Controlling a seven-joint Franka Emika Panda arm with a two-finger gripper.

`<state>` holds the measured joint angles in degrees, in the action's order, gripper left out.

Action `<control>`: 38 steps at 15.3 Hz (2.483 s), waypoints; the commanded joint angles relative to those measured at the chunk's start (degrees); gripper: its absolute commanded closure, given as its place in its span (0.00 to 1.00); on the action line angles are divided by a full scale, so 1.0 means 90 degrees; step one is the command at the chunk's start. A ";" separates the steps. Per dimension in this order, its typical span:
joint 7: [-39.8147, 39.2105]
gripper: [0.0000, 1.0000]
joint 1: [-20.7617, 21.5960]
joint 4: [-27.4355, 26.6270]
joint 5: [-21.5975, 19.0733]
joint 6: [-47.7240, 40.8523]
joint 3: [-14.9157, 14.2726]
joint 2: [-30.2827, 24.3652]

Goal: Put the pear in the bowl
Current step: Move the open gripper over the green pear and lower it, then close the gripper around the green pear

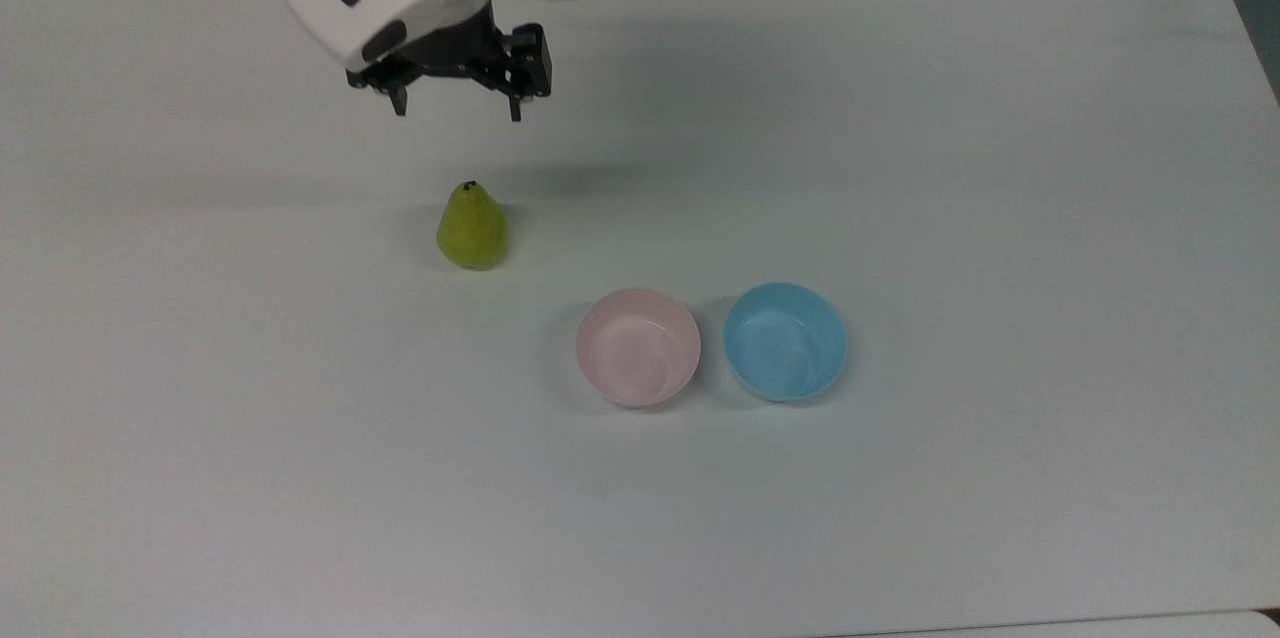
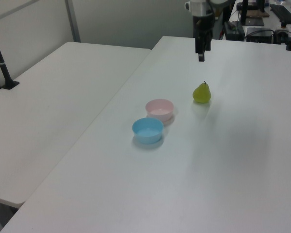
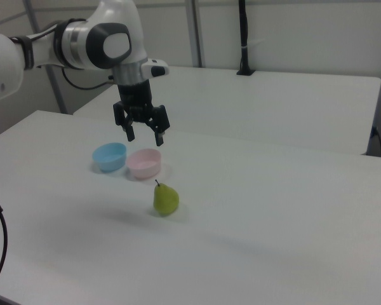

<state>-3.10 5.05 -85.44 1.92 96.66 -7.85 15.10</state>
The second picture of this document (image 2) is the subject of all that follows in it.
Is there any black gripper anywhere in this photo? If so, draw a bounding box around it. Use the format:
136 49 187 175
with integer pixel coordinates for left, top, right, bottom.
193 14 214 62

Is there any pink plastic bowl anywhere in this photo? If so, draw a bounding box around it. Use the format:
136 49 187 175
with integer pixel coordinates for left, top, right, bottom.
145 98 174 122

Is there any black electronics box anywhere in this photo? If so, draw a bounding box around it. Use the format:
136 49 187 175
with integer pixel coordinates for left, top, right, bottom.
244 27 275 43

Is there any black monitor stand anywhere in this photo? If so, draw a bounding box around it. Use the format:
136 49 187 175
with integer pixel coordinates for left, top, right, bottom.
240 0 265 27

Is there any black camera stand pole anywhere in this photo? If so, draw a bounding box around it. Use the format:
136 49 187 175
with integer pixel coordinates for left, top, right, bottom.
0 21 20 90

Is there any blue plastic bowl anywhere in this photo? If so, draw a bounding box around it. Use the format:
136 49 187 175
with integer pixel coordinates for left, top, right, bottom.
131 117 164 144

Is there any black device with green label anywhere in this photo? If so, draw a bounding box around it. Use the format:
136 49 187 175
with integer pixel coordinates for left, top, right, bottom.
223 20 245 41

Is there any grey partition post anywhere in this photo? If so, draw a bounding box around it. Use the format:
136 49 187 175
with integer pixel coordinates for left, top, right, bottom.
64 0 81 43

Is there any black keyboard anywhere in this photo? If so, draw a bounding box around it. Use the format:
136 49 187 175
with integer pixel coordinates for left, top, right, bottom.
269 3 291 24

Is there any green pear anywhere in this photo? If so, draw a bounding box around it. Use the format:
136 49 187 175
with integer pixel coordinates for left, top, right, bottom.
193 81 212 104

